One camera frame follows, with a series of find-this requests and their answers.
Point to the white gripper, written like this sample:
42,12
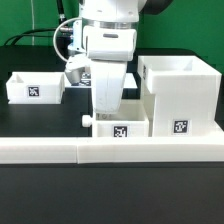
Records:
109,51

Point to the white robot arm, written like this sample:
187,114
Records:
118,14

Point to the white marker plate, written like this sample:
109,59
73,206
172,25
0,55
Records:
85,82

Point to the white drawer cabinet box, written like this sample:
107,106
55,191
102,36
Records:
180,95

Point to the white drawer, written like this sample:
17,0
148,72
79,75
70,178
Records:
130,121
35,88

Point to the white drawer front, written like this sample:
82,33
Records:
130,121

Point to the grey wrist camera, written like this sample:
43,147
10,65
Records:
75,67

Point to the white L-shaped fence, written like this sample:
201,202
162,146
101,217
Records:
74,150

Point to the white drawer rear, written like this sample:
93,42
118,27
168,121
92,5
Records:
35,88

